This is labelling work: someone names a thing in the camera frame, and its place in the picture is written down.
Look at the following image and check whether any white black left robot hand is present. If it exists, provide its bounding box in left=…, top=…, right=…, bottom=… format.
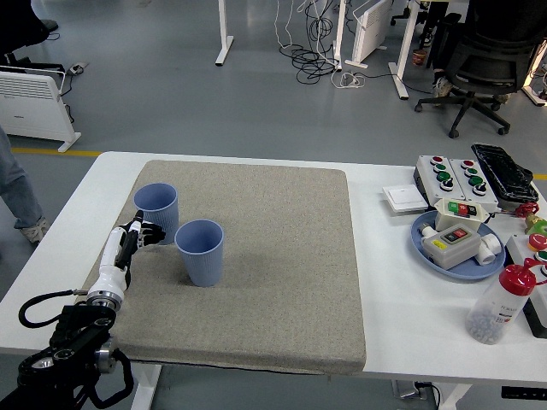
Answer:
left=87, top=209, right=167, bottom=302

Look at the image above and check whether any blue ribbed plastic cup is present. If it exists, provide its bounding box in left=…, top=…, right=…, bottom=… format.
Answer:
left=174, top=220, right=226, bottom=288
left=132, top=182, right=179, bottom=245

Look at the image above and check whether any standing person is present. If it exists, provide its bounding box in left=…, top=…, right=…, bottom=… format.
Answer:
left=0, top=126, right=49, bottom=245

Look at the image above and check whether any white table leg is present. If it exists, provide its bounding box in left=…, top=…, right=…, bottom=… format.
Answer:
left=442, top=382, right=473, bottom=410
left=127, top=362, right=163, bottom=410

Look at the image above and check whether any grey-brown table mat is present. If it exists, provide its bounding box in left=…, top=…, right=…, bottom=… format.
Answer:
left=76, top=160, right=368, bottom=377

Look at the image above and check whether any white panel heater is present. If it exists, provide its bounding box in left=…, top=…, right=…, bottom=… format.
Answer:
left=344, top=0, right=394, bottom=70
left=0, top=70, right=82, bottom=154

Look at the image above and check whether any white desk leg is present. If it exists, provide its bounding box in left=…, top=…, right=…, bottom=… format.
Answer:
left=332, top=0, right=348, bottom=72
left=215, top=0, right=235, bottom=67
left=388, top=0, right=420, bottom=102

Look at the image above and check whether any grey four-button control box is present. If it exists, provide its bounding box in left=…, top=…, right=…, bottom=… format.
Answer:
left=448, top=158, right=499, bottom=214
left=416, top=155, right=466, bottom=207

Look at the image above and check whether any blue round plate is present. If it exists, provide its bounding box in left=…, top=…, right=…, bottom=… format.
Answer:
left=410, top=209, right=507, bottom=282

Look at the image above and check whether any seated person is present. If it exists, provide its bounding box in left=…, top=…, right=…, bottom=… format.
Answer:
left=426, top=12, right=469, bottom=100

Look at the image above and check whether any white pipe fitting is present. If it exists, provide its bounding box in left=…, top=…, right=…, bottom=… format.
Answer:
left=476, top=232, right=503, bottom=266

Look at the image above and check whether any clear bottle red cap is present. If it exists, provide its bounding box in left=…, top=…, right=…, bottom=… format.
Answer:
left=465, top=258, right=547, bottom=346

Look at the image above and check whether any black plastic tray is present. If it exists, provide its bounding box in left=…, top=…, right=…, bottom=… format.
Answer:
left=471, top=143, right=540, bottom=202

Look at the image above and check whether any white box red mushroom button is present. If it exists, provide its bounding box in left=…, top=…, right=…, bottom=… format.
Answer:
left=505, top=232, right=547, bottom=339

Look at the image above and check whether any black table control panel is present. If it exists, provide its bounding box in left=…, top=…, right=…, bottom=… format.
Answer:
left=500, top=386, right=547, bottom=401

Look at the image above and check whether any black mesh office chair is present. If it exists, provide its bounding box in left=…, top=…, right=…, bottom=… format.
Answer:
left=414, top=0, right=547, bottom=139

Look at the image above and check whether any black cable tangle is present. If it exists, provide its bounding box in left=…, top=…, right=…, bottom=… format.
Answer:
left=279, top=0, right=343, bottom=85

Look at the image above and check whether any white hanging cable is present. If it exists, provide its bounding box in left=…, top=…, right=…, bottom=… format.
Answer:
left=273, top=0, right=309, bottom=50

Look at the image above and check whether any white wall switch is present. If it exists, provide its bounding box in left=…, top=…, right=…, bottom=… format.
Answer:
left=381, top=184, right=430, bottom=214

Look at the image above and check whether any grey red-black switch box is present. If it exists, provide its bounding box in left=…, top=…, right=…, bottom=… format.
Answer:
left=421, top=225, right=483, bottom=271

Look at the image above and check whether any white green-red switch box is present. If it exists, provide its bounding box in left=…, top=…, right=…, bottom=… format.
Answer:
left=434, top=197, right=492, bottom=234

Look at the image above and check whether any red handle brass valve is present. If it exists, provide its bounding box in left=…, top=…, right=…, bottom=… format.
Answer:
left=515, top=202, right=542, bottom=234

